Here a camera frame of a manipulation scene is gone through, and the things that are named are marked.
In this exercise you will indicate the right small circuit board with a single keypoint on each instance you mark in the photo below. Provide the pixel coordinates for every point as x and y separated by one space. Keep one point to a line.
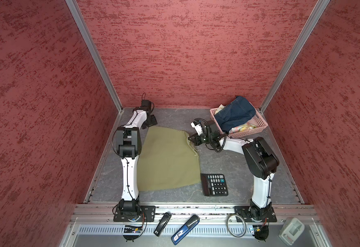
261 233

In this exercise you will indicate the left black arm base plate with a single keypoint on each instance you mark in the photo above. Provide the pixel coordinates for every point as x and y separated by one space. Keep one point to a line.
148 214

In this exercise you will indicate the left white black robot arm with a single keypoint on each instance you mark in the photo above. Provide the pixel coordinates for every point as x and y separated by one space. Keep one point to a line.
127 144

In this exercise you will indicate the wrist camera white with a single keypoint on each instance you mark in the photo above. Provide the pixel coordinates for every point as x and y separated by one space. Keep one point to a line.
146 103
198 126

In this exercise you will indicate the grey plastic dispenser box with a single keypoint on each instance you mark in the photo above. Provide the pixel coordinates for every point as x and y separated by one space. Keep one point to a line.
291 230

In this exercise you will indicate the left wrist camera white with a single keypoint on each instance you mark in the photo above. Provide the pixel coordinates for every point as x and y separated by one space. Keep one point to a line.
146 103

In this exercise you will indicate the olive green skirt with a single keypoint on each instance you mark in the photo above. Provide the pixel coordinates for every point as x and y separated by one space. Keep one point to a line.
168 160

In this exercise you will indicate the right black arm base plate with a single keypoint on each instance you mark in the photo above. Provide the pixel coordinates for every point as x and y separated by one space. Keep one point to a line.
255 214

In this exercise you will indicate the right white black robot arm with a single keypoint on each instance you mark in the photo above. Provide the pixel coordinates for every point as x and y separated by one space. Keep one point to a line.
260 159

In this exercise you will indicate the blue denim skirt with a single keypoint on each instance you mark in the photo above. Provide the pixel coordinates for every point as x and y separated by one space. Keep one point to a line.
238 112

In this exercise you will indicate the pink plastic basket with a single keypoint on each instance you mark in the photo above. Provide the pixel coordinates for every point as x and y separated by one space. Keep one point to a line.
256 125

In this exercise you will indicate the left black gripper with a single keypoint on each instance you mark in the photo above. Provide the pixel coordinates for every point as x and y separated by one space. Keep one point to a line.
154 122

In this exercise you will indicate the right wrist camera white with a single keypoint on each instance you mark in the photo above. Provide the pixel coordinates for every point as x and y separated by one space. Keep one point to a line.
198 126

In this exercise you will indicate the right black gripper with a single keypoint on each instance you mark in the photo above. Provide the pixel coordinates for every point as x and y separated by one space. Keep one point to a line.
196 141

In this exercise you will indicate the left small circuit board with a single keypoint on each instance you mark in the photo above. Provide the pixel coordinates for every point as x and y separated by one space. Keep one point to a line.
128 229

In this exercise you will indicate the small circuit board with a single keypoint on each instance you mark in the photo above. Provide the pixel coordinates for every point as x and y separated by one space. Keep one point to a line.
261 233
128 229

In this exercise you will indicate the pastel patterned cloth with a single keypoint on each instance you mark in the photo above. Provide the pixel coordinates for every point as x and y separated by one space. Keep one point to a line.
244 127

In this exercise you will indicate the black desk calculator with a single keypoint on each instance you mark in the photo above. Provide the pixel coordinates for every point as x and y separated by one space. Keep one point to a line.
214 185

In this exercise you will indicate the blue black stapler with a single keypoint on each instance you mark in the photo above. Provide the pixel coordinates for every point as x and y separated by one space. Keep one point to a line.
185 229

